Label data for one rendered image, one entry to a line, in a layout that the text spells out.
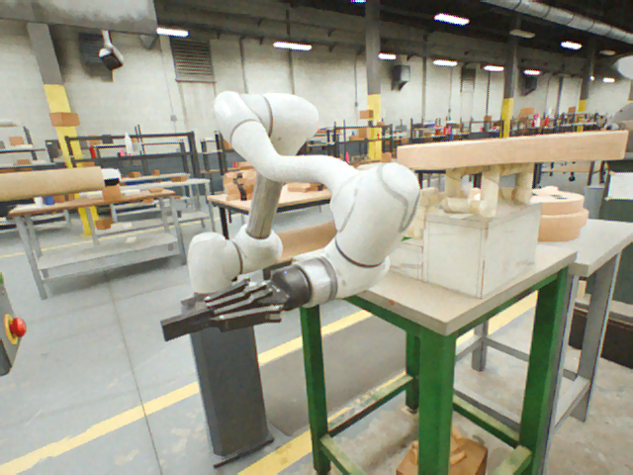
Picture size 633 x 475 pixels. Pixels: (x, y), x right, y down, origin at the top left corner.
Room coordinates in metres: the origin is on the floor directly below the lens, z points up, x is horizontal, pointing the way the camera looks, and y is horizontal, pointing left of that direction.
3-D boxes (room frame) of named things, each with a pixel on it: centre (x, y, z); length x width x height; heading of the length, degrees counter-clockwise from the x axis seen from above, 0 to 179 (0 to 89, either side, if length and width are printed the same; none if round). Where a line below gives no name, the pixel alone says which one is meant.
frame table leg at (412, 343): (1.34, -0.45, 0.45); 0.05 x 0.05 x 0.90; 33
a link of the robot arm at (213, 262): (1.29, 0.40, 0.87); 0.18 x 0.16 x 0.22; 124
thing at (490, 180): (0.70, -0.39, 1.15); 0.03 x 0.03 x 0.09
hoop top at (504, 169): (0.75, -0.45, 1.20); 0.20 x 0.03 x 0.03; 126
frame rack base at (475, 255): (0.79, -0.43, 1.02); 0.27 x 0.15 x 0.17; 127
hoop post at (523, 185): (0.80, -0.52, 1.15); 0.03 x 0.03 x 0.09
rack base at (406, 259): (0.91, -0.34, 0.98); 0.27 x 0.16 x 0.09; 127
